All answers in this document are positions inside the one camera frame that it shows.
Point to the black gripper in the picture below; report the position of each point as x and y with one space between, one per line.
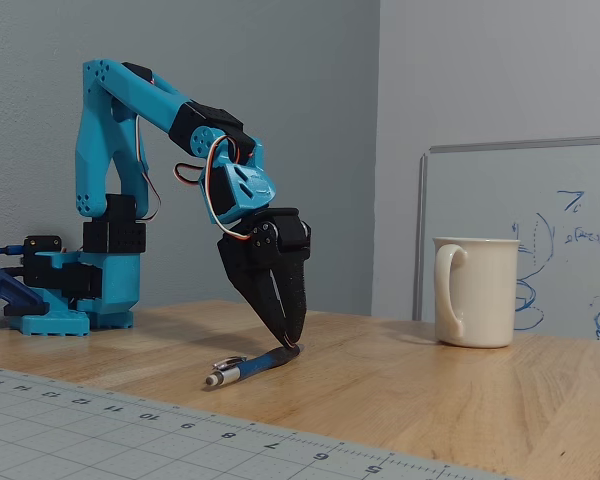
247 260

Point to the blue pen with grey grip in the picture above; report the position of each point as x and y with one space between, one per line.
257 365

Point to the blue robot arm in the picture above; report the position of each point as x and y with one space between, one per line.
92 150

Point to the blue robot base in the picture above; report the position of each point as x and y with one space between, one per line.
50 325

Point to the cream ceramic mug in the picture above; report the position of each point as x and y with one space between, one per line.
485 295

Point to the whiteboard with blue writing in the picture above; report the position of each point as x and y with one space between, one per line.
480 200

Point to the black motor controller board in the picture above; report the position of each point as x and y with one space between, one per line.
42 245

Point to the grey cutting mat with ruler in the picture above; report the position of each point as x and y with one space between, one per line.
80 440

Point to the dark blue table clamp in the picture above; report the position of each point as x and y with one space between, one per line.
5 290

